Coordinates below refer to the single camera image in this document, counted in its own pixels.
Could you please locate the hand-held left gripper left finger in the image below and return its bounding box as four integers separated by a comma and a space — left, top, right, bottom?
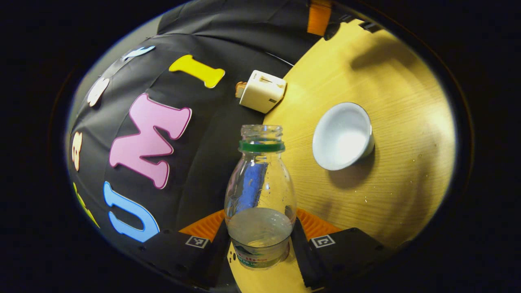
140, 209, 232, 290

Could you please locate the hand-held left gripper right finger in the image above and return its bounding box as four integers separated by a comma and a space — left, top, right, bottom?
290, 208, 393, 290

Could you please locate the clear plastic water bottle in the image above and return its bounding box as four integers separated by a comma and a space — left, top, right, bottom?
224, 124, 298, 270

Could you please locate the white teacup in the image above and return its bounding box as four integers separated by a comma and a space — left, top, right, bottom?
312, 102, 375, 171

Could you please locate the white toaster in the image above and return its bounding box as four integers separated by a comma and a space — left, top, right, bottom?
239, 70, 287, 114

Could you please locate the black backdrop cloth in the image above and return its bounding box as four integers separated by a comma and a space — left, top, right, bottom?
65, 0, 355, 245

